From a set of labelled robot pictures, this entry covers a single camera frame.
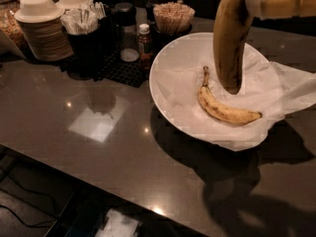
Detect black cup of wrapped cutlery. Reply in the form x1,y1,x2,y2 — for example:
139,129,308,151
60,0,104,80

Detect granola container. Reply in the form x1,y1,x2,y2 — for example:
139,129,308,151
0,0,28,57

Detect glass sugar shaker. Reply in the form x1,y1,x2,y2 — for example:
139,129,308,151
114,2,139,62

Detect front stack of paper bowls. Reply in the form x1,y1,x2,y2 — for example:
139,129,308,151
14,0,73,62

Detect black rubber mat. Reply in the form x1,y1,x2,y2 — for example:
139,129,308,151
59,52,146,88

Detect white bowl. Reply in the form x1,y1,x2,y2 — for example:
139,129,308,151
149,33,283,146

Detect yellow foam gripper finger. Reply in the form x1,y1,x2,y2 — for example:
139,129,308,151
245,0,316,20

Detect spotted banana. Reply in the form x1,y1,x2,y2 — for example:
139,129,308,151
213,0,254,95
197,66,263,125

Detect black floor cable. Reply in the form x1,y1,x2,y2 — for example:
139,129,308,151
0,168,62,230

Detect white paper on floor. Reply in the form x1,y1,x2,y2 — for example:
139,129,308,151
95,209,139,237

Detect small sauce bottle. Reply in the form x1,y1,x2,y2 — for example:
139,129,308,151
138,24,153,70

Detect white paper liner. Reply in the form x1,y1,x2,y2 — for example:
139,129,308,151
150,44,316,151

